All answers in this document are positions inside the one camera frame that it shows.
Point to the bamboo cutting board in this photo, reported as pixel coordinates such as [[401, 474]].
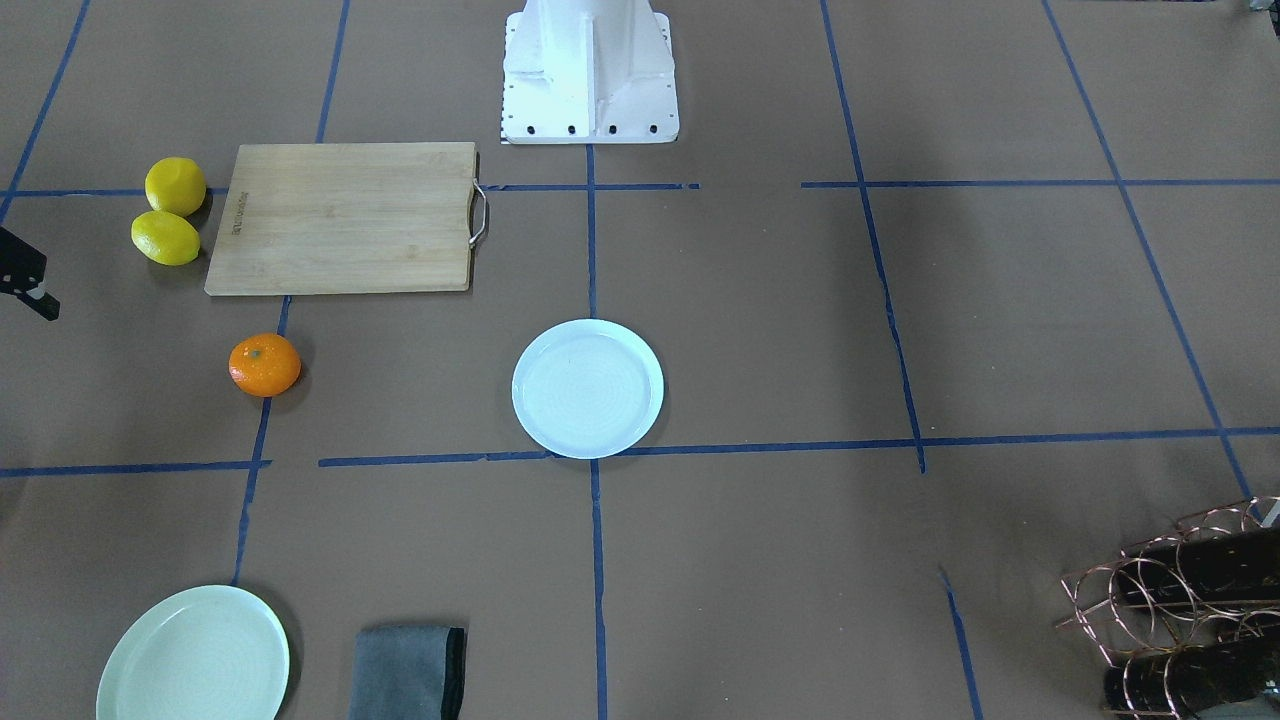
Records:
[[307, 219]]

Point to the light green plate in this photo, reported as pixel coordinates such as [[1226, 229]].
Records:
[[211, 652]]

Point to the folded grey cloth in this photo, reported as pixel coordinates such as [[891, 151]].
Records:
[[408, 672]]

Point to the orange fruit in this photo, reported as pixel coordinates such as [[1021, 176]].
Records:
[[264, 365]]

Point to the copper wire bottle rack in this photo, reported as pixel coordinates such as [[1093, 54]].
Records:
[[1186, 622]]

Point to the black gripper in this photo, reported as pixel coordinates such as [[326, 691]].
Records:
[[22, 270]]

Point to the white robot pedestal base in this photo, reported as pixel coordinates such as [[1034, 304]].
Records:
[[588, 72]]

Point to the light blue plate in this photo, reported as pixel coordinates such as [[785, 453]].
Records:
[[587, 389]]

